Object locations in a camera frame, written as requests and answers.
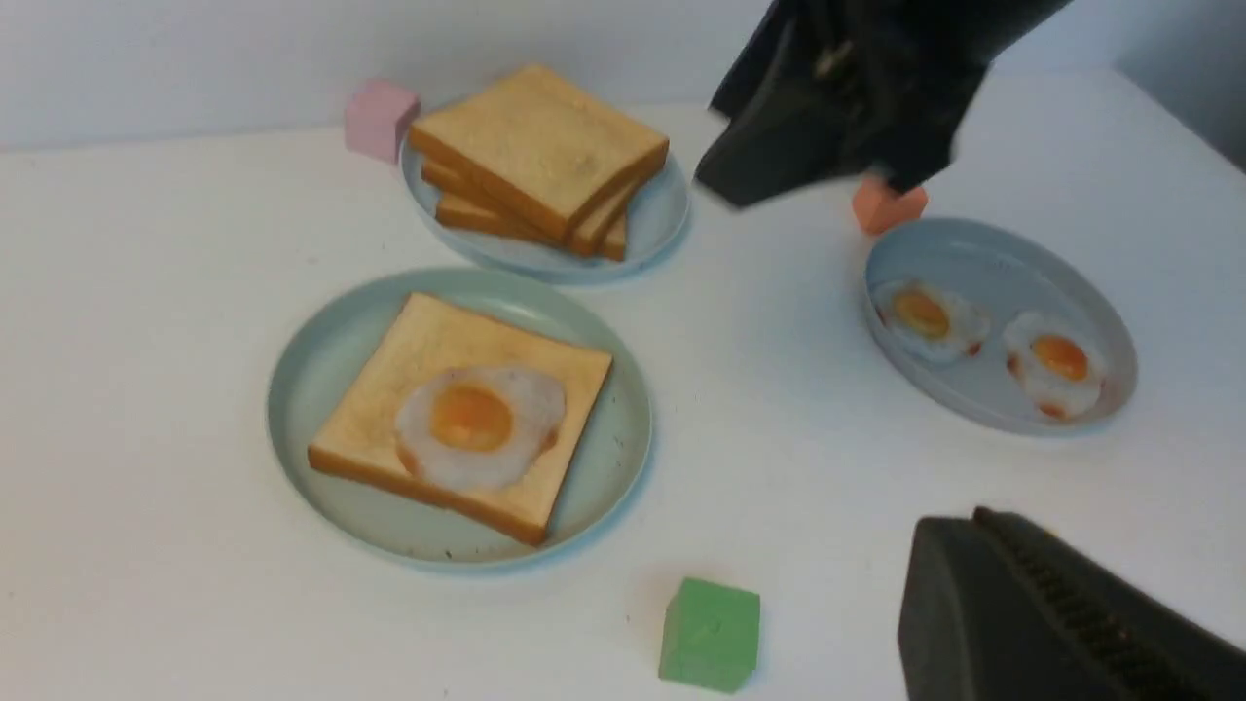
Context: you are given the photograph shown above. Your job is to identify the light green empty plate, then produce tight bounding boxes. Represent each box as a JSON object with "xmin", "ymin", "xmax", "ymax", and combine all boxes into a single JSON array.
[{"xmin": 267, "ymin": 268, "xmax": 655, "ymax": 575}]

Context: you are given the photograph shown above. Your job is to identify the grey-blue bread plate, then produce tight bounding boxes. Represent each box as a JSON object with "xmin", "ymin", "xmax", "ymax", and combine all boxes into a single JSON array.
[{"xmin": 399, "ymin": 139, "xmax": 692, "ymax": 284}]

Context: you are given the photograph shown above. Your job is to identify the toast slice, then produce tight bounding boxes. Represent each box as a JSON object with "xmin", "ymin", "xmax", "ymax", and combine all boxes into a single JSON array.
[
  {"xmin": 407, "ymin": 65, "xmax": 669, "ymax": 237},
  {"xmin": 434, "ymin": 194, "xmax": 628, "ymax": 261},
  {"xmin": 420, "ymin": 161, "xmax": 648, "ymax": 243},
  {"xmin": 307, "ymin": 293, "xmax": 613, "ymax": 547}
]

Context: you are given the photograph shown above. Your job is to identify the pink cube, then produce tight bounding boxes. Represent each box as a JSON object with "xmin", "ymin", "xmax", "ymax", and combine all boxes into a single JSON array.
[{"xmin": 344, "ymin": 80, "xmax": 421, "ymax": 166}]

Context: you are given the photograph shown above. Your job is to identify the green cube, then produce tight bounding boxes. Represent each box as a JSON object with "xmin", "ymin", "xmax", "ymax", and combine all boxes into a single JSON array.
[{"xmin": 657, "ymin": 576, "xmax": 761, "ymax": 695}]

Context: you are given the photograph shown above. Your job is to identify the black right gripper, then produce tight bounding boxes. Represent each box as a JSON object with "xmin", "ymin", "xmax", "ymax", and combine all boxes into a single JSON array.
[{"xmin": 695, "ymin": 1, "xmax": 1063, "ymax": 208}]

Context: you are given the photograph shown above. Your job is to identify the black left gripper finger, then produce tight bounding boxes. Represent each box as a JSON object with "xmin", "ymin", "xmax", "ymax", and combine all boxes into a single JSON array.
[{"xmin": 898, "ymin": 506, "xmax": 1245, "ymax": 700}]

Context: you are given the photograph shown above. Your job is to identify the fried egg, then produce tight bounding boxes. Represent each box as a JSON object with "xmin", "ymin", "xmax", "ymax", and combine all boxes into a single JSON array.
[
  {"xmin": 868, "ymin": 278, "xmax": 992, "ymax": 365},
  {"xmin": 1001, "ymin": 311, "xmax": 1110, "ymax": 422},
  {"xmin": 392, "ymin": 365, "xmax": 567, "ymax": 492}
]

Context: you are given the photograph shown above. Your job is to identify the grey egg plate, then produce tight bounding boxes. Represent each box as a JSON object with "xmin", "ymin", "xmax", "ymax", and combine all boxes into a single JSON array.
[{"xmin": 861, "ymin": 218, "xmax": 1138, "ymax": 435}]

